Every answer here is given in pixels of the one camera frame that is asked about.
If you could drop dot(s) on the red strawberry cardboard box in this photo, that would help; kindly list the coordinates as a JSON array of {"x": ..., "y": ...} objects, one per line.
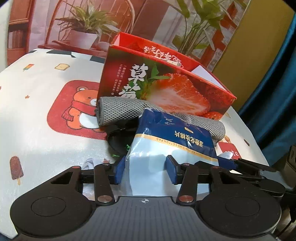
[{"x": 139, "y": 69}]

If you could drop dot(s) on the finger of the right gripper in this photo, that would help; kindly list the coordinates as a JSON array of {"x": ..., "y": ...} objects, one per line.
[{"x": 226, "y": 163}]

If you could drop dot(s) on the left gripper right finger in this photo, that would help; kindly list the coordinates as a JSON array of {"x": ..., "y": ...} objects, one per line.
[{"x": 174, "y": 170}]

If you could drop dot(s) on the grey mesh cloth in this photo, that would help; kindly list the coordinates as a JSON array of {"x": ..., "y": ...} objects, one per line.
[{"x": 113, "y": 109}]

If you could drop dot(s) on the blue cotton pad package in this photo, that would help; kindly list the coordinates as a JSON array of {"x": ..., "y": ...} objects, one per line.
[{"x": 185, "y": 137}]

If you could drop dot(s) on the white cartoon tablecloth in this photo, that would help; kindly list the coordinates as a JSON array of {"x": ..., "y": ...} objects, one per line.
[{"x": 37, "y": 143}]

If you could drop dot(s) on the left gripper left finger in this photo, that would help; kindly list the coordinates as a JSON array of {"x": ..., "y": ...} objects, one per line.
[{"x": 118, "y": 170}]

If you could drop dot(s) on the blue curtain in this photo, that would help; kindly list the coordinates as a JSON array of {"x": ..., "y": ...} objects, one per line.
[{"x": 269, "y": 112}]

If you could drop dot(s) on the living room backdrop poster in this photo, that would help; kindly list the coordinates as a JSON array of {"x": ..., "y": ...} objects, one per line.
[{"x": 198, "y": 29}]

